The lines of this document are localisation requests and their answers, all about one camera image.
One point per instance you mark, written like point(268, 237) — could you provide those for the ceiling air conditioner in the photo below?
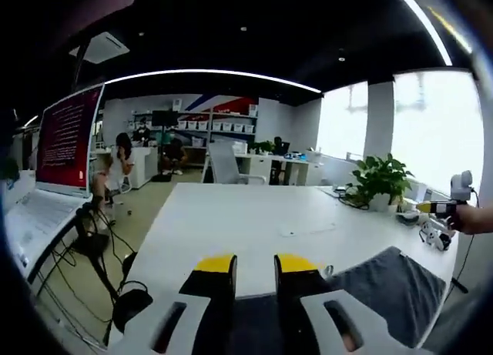
point(99, 47)

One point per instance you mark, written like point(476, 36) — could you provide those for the black backpack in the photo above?
point(281, 145)

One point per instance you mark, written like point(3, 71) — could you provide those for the black monitor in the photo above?
point(165, 118)

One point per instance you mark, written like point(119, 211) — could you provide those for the white office chair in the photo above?
point(223, 162)

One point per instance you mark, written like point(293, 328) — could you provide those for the large bright window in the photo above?
point(435, 131)
point(341, 120)

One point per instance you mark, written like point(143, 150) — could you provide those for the black bag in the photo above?
point(133, 305)

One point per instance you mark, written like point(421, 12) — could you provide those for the long ceiling light strip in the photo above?
point(212, 72)
point(423, 20)

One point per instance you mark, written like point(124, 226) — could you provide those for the white gadget with black wheels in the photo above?
point(435, 235)

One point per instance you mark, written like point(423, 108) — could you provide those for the person's right hand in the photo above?
point(464, 221)

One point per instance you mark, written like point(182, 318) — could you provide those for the small green desk plant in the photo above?
point(262, 147)

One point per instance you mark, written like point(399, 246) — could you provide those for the row of white storage bins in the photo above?
point(215, 125)

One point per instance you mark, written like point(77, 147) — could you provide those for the potted green plant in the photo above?
point(379, 178)

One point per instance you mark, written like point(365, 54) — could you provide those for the white cabinet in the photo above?
point(142, 166)

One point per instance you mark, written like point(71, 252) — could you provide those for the white office desk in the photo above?
point(296, 166)

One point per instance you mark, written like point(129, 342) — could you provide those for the grey shallow bowl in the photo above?
point(408, 218)

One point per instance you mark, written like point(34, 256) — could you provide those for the white shelving unit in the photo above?
point(215, 133)

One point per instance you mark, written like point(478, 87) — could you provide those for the white laptop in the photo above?
point(65, 139)

